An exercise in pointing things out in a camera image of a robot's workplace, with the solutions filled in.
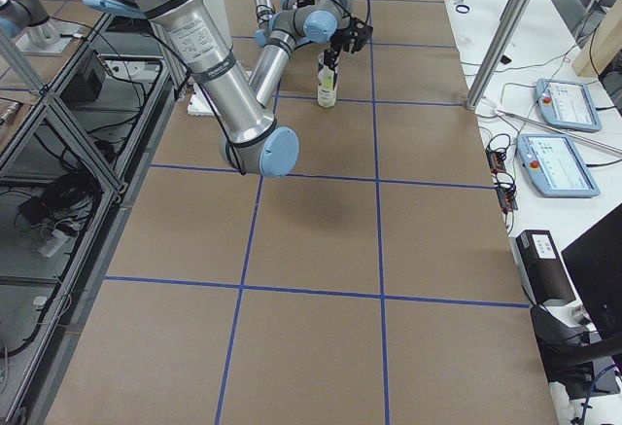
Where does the yellow tennis ball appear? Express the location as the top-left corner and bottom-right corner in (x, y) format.
(319, 67), (336, 90)

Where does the clear tennis ball tube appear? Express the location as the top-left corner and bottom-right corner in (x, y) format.
(317, 50), (339, 108)

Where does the blue tape line crosswise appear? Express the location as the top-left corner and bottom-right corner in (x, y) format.
(364, 0), (393, 425)

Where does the blue teach pendant far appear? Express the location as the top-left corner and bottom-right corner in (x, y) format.
(535, 79), (602, 132)

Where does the blue teach pendant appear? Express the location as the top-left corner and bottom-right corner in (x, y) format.
(516, 134), (601, 198)
(535, 79), (602, 132)

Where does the blue teach pendant near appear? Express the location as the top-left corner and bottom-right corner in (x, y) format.
(516, 134), (601, 198)

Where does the blue tape line lengthwise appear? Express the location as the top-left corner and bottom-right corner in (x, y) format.
(104, 275), (529, 309)

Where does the black mini computer box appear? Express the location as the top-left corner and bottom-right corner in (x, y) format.
(515, 230), (576, 306)

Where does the black computer monitor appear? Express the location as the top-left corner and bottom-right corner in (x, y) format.
(562, 205), (621, 336)

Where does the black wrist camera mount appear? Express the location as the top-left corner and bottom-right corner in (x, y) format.
(339, 17), (373, 53)

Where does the aluminium frame post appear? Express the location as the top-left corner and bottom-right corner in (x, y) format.
(465, 0), (531, 112)

